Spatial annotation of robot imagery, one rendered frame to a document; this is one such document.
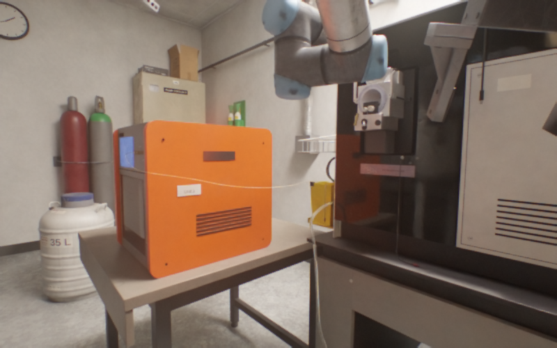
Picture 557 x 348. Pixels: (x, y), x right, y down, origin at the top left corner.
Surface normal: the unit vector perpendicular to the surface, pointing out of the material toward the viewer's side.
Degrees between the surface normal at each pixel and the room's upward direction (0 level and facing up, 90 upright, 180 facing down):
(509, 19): 113
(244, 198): 90
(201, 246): 90
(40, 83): 90
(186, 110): 90
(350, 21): 139
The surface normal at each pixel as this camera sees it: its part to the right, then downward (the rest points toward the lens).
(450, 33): -0.19, 0.47
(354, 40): 0.15, 0.80
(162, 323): 0.67, 0.07
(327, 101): -0.74, 0.05
